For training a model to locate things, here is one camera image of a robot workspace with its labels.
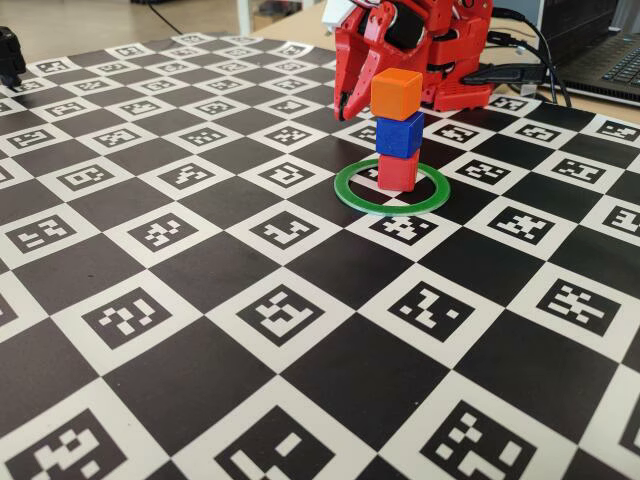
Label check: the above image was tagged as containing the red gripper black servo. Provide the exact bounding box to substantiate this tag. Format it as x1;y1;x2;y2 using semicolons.
333;0;434;122

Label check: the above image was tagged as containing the orange cube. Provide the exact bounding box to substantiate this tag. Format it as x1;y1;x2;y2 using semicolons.
370;68;424;122

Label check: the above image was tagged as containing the blue cube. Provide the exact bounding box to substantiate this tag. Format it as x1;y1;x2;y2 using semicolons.
374;112;426;157

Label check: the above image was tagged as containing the red cube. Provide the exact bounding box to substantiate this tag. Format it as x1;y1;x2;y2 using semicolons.
377;149;420;192

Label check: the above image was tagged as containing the red robot base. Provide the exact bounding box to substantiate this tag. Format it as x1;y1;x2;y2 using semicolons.
422;79;494;112

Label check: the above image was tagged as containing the black laptop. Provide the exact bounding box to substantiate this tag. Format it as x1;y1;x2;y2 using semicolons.
542;0;640;104

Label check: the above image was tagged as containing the black white marker checkerboard mat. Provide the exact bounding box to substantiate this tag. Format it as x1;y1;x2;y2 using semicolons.
0;30;640;480

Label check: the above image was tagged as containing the black plastic device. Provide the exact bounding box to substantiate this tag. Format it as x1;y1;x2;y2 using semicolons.
0;25;27;94

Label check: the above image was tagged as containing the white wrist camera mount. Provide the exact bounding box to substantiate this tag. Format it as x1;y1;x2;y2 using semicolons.
321;0;364;29

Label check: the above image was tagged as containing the black USB cable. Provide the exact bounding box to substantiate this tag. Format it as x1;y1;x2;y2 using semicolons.
487;30;574;107

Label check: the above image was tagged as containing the green flat ring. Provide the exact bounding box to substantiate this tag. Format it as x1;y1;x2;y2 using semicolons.
333;158;451;216

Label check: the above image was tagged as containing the black flat cable plug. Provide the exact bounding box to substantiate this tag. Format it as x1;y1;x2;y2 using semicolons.
462;63;544;85

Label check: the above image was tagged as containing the black curved cable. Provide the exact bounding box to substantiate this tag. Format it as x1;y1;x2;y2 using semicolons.
492;8;556;101

